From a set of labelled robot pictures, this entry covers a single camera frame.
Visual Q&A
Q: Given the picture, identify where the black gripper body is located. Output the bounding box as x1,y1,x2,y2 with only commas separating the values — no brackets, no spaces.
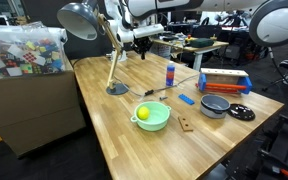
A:
131,35,154,54

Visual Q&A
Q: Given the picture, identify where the lamp cord with inline switch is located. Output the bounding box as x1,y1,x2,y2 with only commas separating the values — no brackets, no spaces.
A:
113,73,200,101

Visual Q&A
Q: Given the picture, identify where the blue bottle with red label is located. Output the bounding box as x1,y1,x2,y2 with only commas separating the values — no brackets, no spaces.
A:
165,60,176,87

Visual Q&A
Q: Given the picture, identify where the wooden background desk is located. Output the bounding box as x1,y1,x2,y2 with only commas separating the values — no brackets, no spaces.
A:
152,38,230,72

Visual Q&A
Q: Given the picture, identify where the yellow ball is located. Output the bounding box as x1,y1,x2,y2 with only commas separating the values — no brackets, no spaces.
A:
136,105,151,121

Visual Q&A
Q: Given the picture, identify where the dark green case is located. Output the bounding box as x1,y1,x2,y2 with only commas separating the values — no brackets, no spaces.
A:
188,37,215,48

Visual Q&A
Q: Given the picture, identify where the blue toy brick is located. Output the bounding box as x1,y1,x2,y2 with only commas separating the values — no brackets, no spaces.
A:
178,93,196,106

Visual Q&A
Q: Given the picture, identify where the mint green bowl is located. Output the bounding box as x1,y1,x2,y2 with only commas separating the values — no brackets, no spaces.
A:
130,101,172,132

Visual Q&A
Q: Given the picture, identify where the white backdrop cloth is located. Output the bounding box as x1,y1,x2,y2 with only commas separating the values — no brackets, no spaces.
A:
200,10,252,28

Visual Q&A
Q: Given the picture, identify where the wooden block with two holes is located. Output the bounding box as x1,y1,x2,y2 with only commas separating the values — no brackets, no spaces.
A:
177,115,195,132

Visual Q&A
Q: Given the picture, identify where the wooden toy tool box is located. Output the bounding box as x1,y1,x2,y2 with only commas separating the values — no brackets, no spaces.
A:
195,67,253,95

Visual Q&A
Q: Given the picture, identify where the grey cooking pot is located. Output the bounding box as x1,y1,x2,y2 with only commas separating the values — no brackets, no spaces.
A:
200,94,231,119

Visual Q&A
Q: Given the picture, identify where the black background equipment table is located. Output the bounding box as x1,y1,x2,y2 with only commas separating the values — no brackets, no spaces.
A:
217,25,273,66

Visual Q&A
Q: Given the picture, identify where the black round pot lid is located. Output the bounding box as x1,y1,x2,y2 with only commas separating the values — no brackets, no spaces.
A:
227,103,256,122

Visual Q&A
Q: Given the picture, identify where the clear bin of puzzle cubes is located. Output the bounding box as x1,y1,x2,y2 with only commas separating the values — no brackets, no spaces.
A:
0,22,68,80

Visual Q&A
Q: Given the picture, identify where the large cardboard box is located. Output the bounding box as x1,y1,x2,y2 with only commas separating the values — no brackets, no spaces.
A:
0,61,87,158

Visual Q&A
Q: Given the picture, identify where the black pegboard cart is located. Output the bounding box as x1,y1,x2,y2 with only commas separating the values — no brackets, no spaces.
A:
223,111,288,180

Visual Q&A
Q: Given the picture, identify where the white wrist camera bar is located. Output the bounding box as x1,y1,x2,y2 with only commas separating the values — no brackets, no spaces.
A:
132,23,165,40

